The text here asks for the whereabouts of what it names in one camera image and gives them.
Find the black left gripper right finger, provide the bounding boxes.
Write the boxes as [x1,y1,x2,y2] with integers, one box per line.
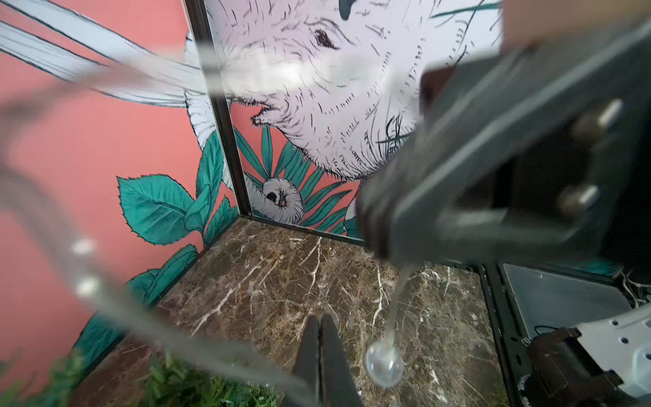
[320,314,364,407]

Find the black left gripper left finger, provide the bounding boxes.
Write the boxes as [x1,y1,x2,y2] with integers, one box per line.
[292,315,321,406]

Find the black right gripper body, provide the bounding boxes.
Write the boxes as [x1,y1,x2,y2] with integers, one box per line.
[357,19,650,266]

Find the clear string light wire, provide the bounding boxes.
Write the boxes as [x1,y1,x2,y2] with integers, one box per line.
[0,40,418,407]

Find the small green christmas tree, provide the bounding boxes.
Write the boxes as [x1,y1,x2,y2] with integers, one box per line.
[1,352,279,406]

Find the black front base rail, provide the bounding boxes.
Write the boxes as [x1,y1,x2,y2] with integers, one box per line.
[476,263,532,406]

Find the black right corner post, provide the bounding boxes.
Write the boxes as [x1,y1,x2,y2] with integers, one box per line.
[184,0,253,219]

